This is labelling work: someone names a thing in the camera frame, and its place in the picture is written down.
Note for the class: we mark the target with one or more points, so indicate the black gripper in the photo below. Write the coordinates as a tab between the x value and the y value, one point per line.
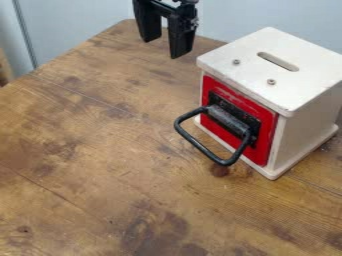
182	23

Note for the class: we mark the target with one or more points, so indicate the red drawer with black handle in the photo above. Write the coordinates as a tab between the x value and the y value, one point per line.
240	121

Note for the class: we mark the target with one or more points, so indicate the white wooden box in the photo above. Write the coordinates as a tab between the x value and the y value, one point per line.
285	81

